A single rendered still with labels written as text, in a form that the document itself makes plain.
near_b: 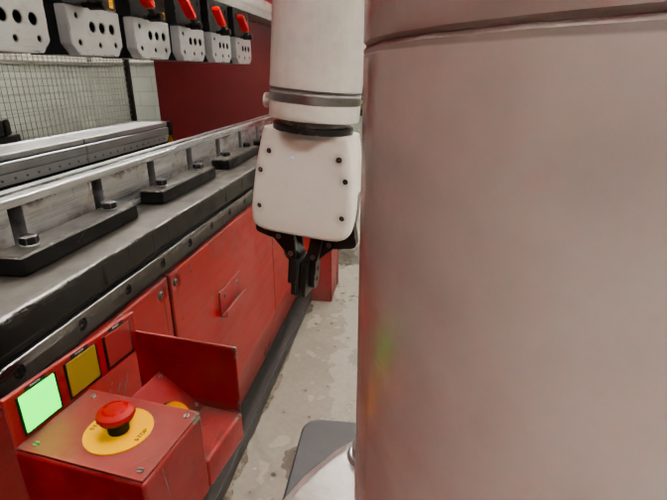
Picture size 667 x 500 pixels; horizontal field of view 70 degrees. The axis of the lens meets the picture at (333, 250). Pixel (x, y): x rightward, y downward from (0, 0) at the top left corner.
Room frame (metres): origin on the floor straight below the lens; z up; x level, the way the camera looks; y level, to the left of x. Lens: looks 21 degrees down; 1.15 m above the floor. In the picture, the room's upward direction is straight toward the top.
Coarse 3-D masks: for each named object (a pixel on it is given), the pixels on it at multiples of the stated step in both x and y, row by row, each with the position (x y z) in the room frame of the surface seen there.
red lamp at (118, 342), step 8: (120, 328) 0.55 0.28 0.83; (128, 328) 0.56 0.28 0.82; (104, 336) 0.52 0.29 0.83; (112, 336) 0.53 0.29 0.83; (120, 336) 0.55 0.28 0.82; (128, 336) 0.56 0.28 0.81; (112, 344) 0.53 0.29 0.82; (120, 344) 0.54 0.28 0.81; (128, 344) 0.56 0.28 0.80; (112, 352) 0.53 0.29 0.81; (120, 352) 0.54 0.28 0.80; (128, 352) 0.55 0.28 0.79; (112, 360) 0.53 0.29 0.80
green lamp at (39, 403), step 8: (40, 384) 0.43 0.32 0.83; (48, 384) 0.43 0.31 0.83; (56, 384) 0.44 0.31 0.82; (32, 392) 0.42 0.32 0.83; (40, 392) 0.42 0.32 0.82; (48, 392) 0.43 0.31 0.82; (56, 392) 0.44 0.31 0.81; (24, 400) 0.41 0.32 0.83; (32, 400) 0.41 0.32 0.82; (40, 400) 0.42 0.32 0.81; (48, 400) 0.43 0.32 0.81; (56, 400) 0.44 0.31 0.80; (24, 408) 0.40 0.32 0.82; (32, 408) 0.41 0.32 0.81; (40, 408) 0.42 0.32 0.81; (48, 408) 0.43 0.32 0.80; (56, 408) 0.44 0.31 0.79; (24, 416) 0.40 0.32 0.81; (32, 416) 0.41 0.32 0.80; (40, 416) 0.42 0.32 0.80; (48, 416) 0.43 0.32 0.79; (32, 424) 0.41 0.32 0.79
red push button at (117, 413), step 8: (120, 400) 0.43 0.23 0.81; (104, 408) 0.41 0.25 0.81; (112, 408) 0.41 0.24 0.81; (120, 408) 0.41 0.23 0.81; (128, 408) 0.42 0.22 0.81; (96, 416) 0.41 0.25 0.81; (104, 416) 0.40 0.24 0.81; (112, 416) 0.40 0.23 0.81; (120, 416) 0.40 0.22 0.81; (128, 416) 0.41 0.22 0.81; (104, 424) 0.40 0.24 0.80; (112, 424) 0.40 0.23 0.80; (120, 424) 0.40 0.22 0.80; (128, 424) 0.42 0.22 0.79; (112, 432) 0.40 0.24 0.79; (120, 432) 0.41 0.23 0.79
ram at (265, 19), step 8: (216, 0) 1.53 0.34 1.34; (224, 0) 1.59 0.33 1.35; (232, 0) 1.66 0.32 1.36; (240, 0) 1.74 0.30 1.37; (264, 0) 2.01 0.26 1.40; (240, 8) 1.73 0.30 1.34; (248, 8) 1.81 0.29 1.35; (256, 8) 1.90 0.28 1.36; (248, 16) 1.92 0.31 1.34; (256, 16) 1.92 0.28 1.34; (264, 16) 2.00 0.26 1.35; (264, 24) 2.23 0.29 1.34
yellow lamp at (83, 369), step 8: (88, 352) 0.49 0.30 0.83; (72, 360) 0.47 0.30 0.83; (80, 360) 0.48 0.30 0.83; (88, 360) 0.49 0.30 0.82; (96, 360) 0.50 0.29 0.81; (72, 368) 0.47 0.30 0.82; (80, 368) 0.48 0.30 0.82; (88, 368) 0.49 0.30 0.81; (96, 368) 0.50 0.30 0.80; (72, 376) 0.47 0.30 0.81; (80, 376) 0.48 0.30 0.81; (88, 376) 0.49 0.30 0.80; (96, 376) 0.50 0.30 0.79; (72, 384) 0.46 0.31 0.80; (80, 384) 0.47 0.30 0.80; (88, 384) 0.48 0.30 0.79; (72, 392) 0.46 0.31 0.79
